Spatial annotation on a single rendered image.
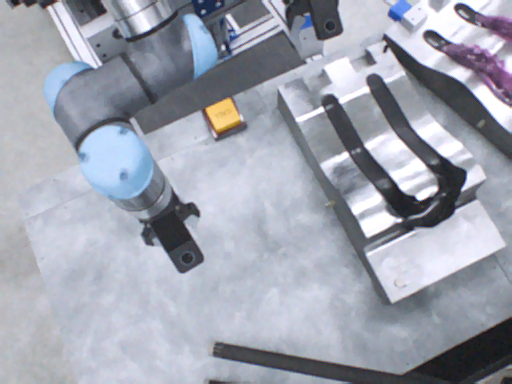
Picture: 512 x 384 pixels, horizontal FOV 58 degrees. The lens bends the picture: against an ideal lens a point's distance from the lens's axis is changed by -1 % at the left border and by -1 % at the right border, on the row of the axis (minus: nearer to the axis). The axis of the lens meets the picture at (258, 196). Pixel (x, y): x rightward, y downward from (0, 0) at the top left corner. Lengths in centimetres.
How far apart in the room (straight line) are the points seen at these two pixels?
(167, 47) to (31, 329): 155
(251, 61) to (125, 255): 106
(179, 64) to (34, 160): 159
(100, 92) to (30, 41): 185
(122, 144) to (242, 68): 134
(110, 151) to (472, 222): 73
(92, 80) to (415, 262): 67
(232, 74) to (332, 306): 111
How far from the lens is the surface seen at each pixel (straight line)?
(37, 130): 220
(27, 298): 201
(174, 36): 60
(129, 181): 53
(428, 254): 97
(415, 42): 116
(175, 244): 70
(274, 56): 187
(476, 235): 101
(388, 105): 103
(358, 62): 109
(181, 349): 99
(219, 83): 182
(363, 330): 99
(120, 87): 60
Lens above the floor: 177
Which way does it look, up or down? 74 degrees down
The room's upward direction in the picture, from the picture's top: 7 degrees counter-clockwise
